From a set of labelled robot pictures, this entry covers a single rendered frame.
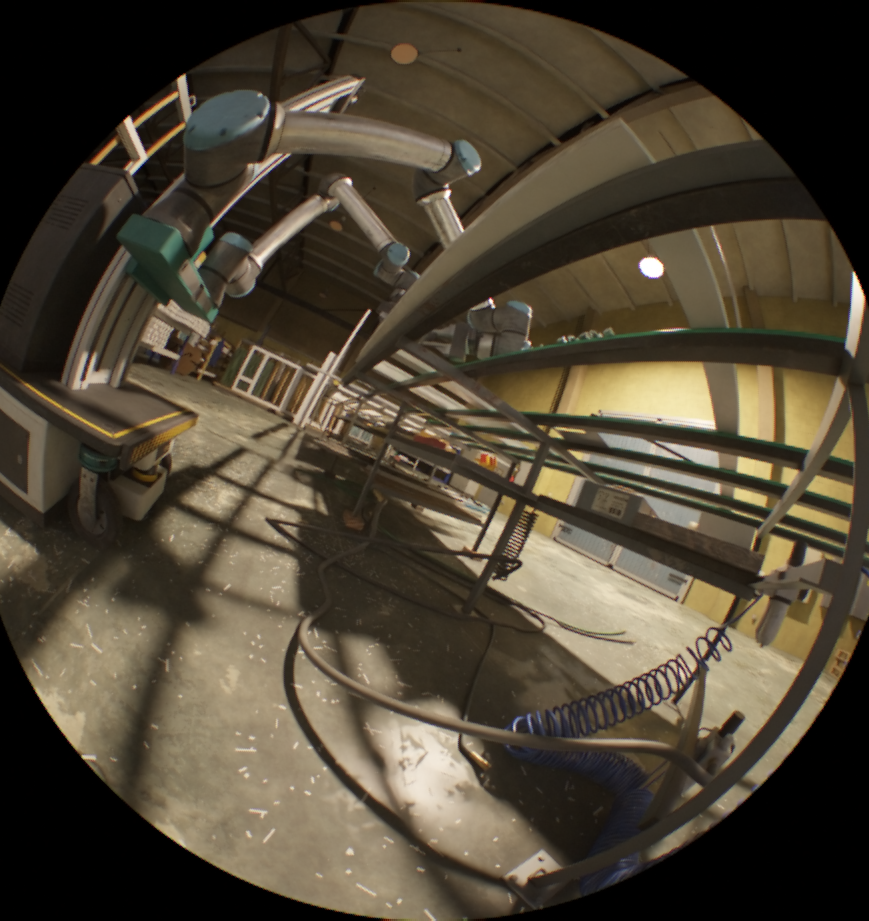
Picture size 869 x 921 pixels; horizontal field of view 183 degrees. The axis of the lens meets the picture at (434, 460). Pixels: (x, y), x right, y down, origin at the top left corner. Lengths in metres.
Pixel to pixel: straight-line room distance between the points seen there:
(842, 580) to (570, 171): 0.50
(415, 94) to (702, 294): 8.83
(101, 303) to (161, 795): 0.93
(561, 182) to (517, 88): 7.79
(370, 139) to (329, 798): 1.19
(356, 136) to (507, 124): 7.75
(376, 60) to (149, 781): 9.73
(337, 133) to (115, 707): 1.06
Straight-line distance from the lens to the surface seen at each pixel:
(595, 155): 0.36
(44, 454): 0.76
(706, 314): 0.47
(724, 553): 0.76
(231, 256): 1.17
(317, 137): 0.70
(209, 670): 0.63
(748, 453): 0.76
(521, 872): 0.64
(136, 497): 0.88
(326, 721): 0.61
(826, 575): 0.38
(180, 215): 0.71
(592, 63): 7.89
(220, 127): 0.62
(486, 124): 8.57
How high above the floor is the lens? 0.52
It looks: 1 degrees up
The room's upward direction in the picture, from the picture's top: 24 degrees clockwise
